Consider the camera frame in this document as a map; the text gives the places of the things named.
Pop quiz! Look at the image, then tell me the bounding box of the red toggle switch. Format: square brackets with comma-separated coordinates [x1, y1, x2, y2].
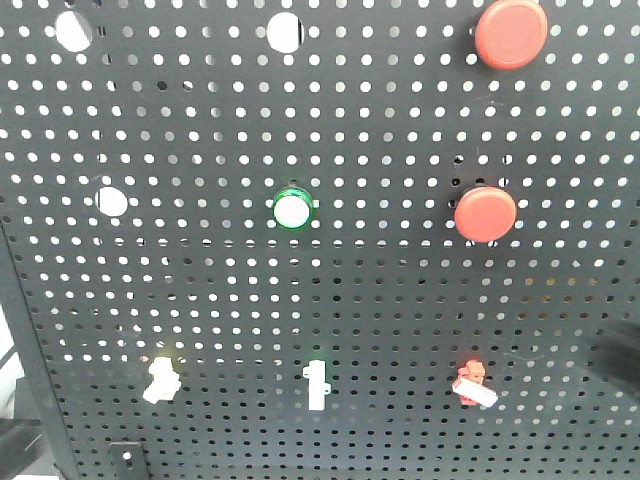
[451, 359, 498, 408]

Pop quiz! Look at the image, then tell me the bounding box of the red mushroom button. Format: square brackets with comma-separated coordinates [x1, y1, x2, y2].
[454, 186, 517, 243]
[474, 0, 548, 70]

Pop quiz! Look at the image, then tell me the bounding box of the black perforated pegboard panel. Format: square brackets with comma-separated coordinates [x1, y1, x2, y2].
[1, 1, 639, 479]

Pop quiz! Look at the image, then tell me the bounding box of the yellow-lit white toggle switch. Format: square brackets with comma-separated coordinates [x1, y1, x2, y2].
[142, 356, 182, 404]

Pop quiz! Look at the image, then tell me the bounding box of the green illuminated push button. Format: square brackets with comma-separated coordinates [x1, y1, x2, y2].
[272, 186, 314, 230]

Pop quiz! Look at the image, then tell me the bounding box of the black tray on desk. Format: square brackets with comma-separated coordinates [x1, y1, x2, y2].
[0, 377, 51, 480]

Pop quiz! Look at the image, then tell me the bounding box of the upper red mushroom button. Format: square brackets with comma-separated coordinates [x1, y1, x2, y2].
[474, 0, 548, 70]

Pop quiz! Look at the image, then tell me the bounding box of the left black pegboard clamp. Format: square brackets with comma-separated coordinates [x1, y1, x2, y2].
[108, 441, 150, 480]

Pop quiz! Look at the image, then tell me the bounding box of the lower red mushroom button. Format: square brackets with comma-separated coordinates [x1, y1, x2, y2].
[454, 186, 517, 243]

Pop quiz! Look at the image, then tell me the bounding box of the green-lit white toggle switch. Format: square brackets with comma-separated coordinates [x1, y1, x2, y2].
[302, 360, 332, 411]

